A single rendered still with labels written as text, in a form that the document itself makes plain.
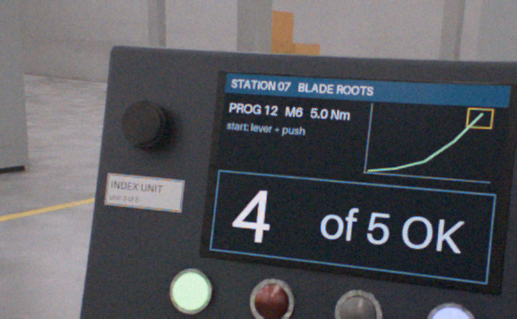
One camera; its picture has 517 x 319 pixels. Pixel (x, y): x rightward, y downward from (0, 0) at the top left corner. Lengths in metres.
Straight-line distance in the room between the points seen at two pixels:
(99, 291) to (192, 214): 0.08
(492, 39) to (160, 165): 7.97
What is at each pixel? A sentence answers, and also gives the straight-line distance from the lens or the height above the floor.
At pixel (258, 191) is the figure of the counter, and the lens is 0.42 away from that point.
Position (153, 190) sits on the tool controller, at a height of 1.17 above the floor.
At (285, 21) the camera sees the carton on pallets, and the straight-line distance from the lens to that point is 9.12.
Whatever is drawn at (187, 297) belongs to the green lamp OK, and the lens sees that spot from 0.42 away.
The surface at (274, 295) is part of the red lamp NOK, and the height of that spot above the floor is 1.12.
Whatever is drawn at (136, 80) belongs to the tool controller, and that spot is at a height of 1.23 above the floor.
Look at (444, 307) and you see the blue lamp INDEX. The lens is 0.39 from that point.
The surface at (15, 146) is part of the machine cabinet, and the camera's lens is 6.94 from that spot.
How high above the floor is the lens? 1.26
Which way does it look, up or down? 13 degrees down
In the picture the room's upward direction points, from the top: 2 degrees clockwise
